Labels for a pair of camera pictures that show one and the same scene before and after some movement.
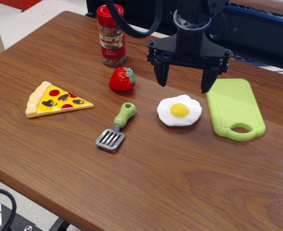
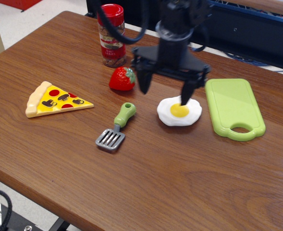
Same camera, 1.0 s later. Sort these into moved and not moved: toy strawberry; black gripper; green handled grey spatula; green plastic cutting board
Moved: black gripper
Not moved: green handled grey spatula; toy strawberry; green plastic cutting board
